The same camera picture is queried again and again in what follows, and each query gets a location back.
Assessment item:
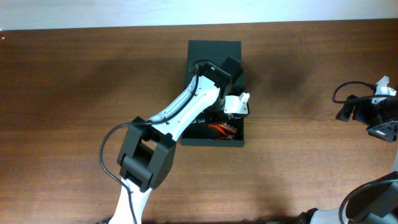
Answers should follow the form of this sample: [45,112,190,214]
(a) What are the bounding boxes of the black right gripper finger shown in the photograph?
[368,121,397,142]
[335,102,357,121]

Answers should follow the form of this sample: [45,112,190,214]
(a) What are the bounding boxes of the orange socket bit rail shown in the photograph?
[219,123,238,134]

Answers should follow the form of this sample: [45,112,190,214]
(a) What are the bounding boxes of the red handled small pliers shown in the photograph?
[208,124,238,140]

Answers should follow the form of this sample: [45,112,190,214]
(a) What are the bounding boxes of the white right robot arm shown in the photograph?
[295,95,397,224]

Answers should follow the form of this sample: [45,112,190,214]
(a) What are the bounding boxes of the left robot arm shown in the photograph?
[105,57,250,223]

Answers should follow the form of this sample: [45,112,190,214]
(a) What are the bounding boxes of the black open box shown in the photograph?
[181,40,246,147]

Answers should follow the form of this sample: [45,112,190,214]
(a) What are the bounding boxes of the black right camera cable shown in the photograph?
[331,80,392,105]

